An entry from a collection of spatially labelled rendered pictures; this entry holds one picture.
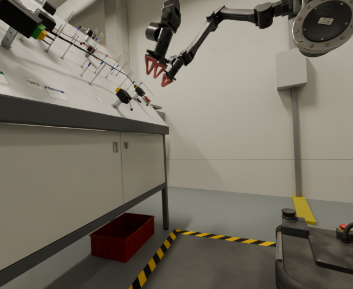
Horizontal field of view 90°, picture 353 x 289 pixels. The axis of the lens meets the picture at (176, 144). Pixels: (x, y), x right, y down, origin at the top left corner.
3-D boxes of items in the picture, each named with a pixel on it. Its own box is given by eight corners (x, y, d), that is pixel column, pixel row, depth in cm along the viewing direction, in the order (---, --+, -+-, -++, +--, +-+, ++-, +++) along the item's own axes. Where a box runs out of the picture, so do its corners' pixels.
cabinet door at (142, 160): (166, 182, 147) (163, 135, 147) (124, 204, 96) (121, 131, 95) (163, 182, 148) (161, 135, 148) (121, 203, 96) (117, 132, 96)
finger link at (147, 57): (139, 71, 80) (146, 50, 78) (148, 75, 87) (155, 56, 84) (149, 75, 78) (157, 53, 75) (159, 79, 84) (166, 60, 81)
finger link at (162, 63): (143, 73, 83) (150, 53, 81) (152, 77, 89) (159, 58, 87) (153, 77, 80) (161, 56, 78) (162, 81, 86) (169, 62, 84)
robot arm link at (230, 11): (219, 2, 126) (223, 16, 133) (205, 15, 125) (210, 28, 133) (275, 2, 96) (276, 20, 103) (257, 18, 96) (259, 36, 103)
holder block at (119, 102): (121, 118, 91) (134, 105, 88) (108, 101, 94) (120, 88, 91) (127, 119, 95) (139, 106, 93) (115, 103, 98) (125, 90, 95)
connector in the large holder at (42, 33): (35, 32, 63) (41, 23, 62) (44, 39, 65) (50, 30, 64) (30, 36, 59) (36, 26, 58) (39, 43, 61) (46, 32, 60)
